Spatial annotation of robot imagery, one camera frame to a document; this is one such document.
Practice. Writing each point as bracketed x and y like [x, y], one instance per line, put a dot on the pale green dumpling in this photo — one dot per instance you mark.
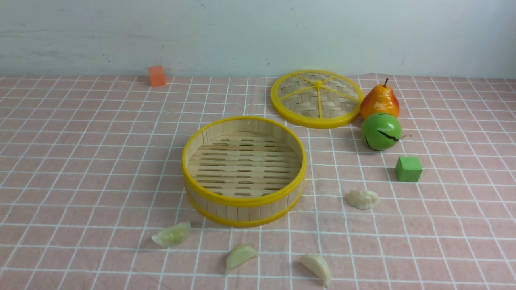
[173, 236]

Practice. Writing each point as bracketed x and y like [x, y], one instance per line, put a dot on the cream crescent dumpling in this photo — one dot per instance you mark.
[318, 266]

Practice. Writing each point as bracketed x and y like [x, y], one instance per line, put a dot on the white pleated dumpling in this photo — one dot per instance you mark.
[362, 199]

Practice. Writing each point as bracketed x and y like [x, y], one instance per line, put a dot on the green foam cube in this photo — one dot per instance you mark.
[408, 169]

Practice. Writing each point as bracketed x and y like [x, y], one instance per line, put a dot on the pale yellow-green dumpling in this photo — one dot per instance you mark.
[239, 255]

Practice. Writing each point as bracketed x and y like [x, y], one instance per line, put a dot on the green toy apple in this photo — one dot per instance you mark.
[381, 131]

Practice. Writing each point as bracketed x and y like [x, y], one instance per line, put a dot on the orange yellow toy pear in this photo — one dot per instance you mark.
[381, 99]

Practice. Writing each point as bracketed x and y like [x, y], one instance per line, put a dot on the pink checkered tablecloth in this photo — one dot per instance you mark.
[90, 170]

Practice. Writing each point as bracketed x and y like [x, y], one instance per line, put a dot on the bamboo steamer tray yellow rim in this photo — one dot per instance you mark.
[244, 171]

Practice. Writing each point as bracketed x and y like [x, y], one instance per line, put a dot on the woven steamer lid yellow rim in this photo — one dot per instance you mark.
[316, 99]

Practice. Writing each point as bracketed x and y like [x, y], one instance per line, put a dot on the orange foam cube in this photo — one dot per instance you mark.
[157, 76]

